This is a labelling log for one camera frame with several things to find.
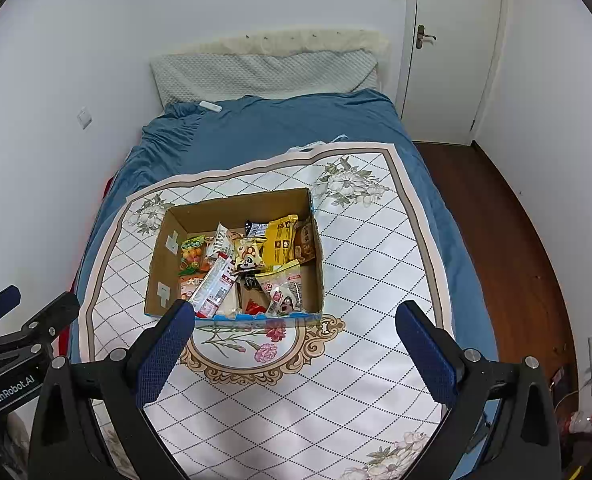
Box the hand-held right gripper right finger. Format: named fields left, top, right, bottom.
left=395, top=300, right=562, bottom=480

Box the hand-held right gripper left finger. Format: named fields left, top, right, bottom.
left=28, top=299, right=197, bottom=480

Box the beige snack packet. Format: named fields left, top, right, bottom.
left=215, top=280, right=241, bottom=320

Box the red white long packet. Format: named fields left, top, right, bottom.
left=188, top=255, right=237, bottom=319

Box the clear plastic snack packet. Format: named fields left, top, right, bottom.
left=256, top=262, right=304, bottom=317

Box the cardboard box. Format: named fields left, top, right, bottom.
left=143, top=187, right=325, bottom=323

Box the white floral printed blanket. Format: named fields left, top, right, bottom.
left=78, top=139, right=456, bottom=480

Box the green orange gummy packet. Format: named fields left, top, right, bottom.
left=177, top=234, right=215, bottom=277

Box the white brown snack packet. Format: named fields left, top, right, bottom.
left=211, top=222, right=235, bottom=261

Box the small orange panda packet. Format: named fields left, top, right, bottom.
left=233, top=237, right=267, bottom=273

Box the yellow snack packet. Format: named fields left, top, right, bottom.
left=263, top=215, right=300, bottom=267

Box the white plastic bag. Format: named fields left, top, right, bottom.
left=566, top=410, right=592, bottom=433

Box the blue bed sheet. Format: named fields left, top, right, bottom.
left=68, top=89, right=501, bottom=480

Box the white door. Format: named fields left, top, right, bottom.
left=407, top=0, right=506, bottom=145

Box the grey textured pillow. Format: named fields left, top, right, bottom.
left=150, top=49, right=381, bottom=110

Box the cream fleece cloth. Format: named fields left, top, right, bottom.
left=211, top=29, right=391, bottom=63

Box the metal door handle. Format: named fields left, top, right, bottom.
left=415, top=24, right=437, bottom=51

